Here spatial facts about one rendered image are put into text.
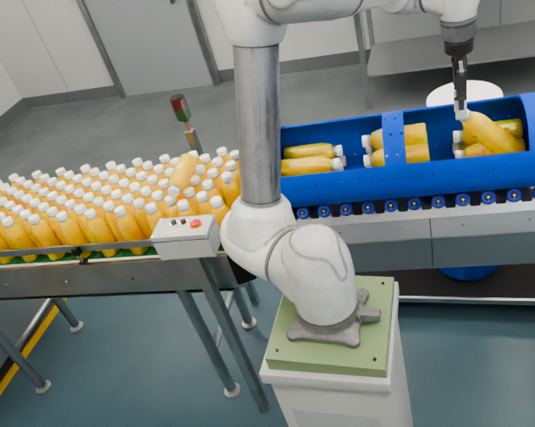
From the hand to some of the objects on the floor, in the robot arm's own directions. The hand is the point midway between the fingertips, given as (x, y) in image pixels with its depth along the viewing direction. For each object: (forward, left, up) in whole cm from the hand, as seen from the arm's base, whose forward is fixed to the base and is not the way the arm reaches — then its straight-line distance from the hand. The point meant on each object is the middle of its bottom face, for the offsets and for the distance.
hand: (460, 105), depth 150 cm
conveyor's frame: (-12, +148, -134) cm, 200 cm away
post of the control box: (-34, +79, -131) cm, 157 cm away
